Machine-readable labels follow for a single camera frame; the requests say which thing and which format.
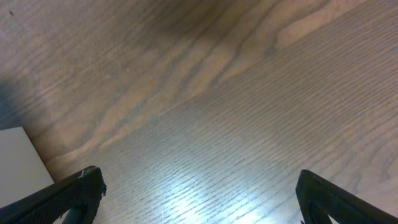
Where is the white box pink interior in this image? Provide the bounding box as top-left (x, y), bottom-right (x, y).
top-left (0, 127), bottom-right (54, 207)

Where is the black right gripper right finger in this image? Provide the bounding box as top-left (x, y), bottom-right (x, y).
top-left (295, 169), bottom-right (397, 224)

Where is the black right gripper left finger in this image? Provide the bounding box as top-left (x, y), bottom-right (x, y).
top-left (1, 166), bottom-right (106, 224)

